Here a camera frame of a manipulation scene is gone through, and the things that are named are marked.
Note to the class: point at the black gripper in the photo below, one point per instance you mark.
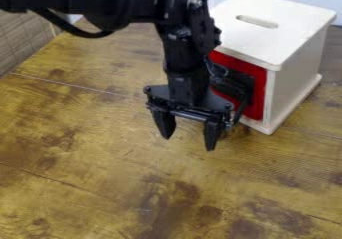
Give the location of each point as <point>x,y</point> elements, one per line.
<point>190,36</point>

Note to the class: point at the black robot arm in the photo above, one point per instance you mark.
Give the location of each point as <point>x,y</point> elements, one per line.
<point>95,18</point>

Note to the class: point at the red drawer front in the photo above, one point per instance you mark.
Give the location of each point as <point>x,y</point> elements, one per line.
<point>254,110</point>

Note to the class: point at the white wooden box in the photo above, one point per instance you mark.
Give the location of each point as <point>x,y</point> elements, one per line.
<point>272,40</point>

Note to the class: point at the black metal drawer handle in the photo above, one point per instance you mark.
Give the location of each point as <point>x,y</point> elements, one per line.
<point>232,84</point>

